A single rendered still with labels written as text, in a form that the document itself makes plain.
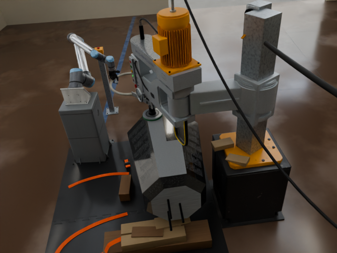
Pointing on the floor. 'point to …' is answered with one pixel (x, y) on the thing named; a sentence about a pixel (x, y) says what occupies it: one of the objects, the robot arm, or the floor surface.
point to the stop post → (107, 86)
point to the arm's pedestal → (86, 130)
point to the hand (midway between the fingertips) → (116, 82)
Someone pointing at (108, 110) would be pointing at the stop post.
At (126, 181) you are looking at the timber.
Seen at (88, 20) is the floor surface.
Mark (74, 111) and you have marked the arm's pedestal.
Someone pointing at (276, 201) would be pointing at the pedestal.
